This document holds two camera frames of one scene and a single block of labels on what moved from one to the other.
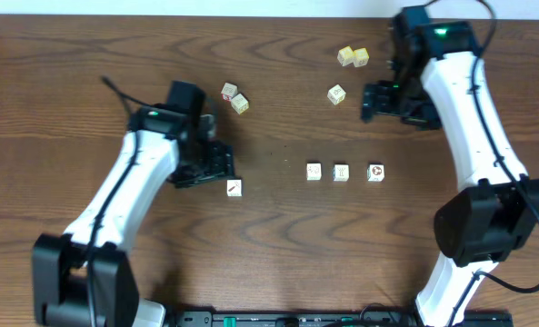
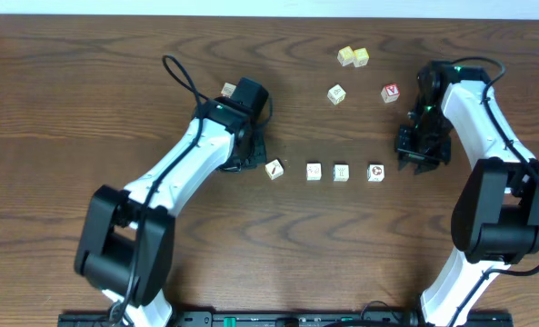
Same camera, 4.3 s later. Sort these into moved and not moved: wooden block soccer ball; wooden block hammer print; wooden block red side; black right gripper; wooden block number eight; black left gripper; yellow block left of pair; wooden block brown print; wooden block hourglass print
Moved: black left gripper; wooden block hammer print; black right gripper
Not moved: wooden block soccer ball; wooden block brown print; yellow block left of pair; wooden block number eight; wooden block red side; wooden block hourglass print
